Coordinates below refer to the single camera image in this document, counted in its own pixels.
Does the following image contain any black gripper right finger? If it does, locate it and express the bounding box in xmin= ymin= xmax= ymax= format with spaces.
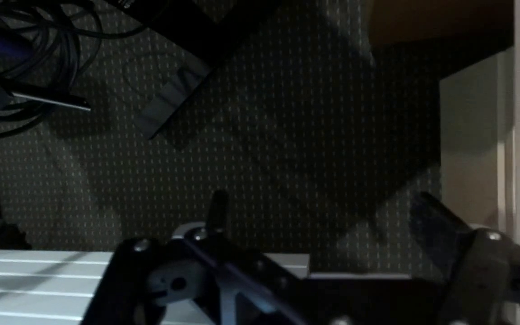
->
xmin=407 ymin=190 xmax=520 ymax=325

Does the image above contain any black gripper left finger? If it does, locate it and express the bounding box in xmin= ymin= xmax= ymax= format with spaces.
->
xmin=82 ymin=188 xmax=311 ymax=325

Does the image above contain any grey ribbed metal platform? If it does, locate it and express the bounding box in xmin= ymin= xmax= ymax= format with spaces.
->
xmin=0 ymin=247 xmax=313 ymax=325

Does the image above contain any black flat stand base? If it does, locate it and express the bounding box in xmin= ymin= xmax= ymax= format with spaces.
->
xmin=105 ymin=0 xmax=277 ymax=141

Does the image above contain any silver thin metal rod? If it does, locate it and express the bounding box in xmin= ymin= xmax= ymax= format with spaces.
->
xmin=9 ymin=89 xmax=94 ymax=114

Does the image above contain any black tangled cable bundle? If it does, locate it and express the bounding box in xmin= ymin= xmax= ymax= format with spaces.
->
xmin=0 ymin=0 xmax=105 ymax=141

